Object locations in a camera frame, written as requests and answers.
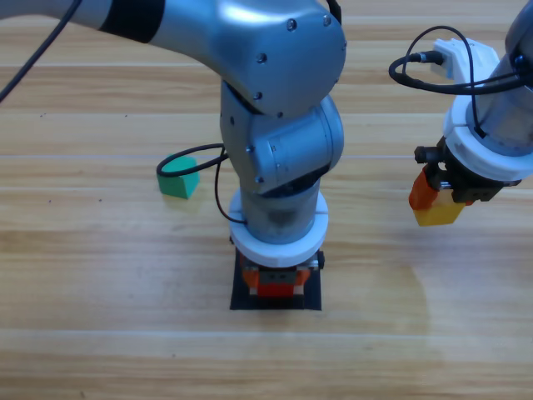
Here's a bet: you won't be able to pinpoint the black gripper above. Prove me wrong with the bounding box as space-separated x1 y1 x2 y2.
230 235 325 296
409 139 524 214

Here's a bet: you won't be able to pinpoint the red cube block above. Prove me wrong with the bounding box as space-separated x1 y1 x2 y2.
257 282 297 298

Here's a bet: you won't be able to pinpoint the yellow cube block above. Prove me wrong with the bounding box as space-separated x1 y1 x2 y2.
414 189 466 228

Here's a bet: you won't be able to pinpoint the green cube block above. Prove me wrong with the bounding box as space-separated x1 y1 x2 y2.
157 154 201 200

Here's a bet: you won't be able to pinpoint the black tape square outline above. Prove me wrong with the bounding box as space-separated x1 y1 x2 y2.
229 245 323 312

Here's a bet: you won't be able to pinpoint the white wrist flange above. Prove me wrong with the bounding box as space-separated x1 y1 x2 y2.
442 93 533 183
228 189 330 268

